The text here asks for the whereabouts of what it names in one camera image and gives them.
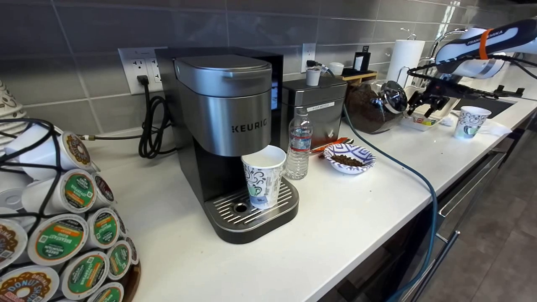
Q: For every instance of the robot arm white and blue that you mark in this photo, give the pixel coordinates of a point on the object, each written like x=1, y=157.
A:
x=476, y=54

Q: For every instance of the silver Keurig coffee maker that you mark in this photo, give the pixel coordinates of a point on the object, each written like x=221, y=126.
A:
x=221, y=106

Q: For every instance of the patterned paper cup near sink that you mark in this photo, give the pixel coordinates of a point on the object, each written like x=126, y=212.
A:
x=468, y=123

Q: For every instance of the glass coffee bean jar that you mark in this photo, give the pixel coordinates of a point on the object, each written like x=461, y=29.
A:
x=376, y=106

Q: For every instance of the blue patterned bowl with grounds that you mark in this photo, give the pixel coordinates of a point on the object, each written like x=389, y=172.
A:
x=347, y=158

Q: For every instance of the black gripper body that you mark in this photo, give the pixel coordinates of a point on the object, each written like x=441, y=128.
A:
x=436, y=89

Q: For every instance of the orange red tool on counter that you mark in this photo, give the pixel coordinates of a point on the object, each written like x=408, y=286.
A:
x=319, y=150

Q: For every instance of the clear plastic water bottle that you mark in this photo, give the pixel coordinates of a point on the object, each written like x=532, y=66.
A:
x=298, y=141

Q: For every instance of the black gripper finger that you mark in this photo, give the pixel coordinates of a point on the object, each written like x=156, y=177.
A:
x=433, y=106
x=413, y=108

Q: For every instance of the white wall outlet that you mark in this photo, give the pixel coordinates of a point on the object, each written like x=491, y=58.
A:
x=141, y=61

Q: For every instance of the patterned paper cup on Keurig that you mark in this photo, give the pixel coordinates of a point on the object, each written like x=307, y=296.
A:
x=263, y=173

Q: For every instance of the steel coffee grinder box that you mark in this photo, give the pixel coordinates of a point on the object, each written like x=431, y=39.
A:
x=322, y=103

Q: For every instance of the white paper towel roll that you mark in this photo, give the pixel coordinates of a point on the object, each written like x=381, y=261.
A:
x=404, y=56

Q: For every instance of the K-cup pod carousel rack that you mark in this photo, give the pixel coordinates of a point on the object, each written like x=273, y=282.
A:
x=60, y=232

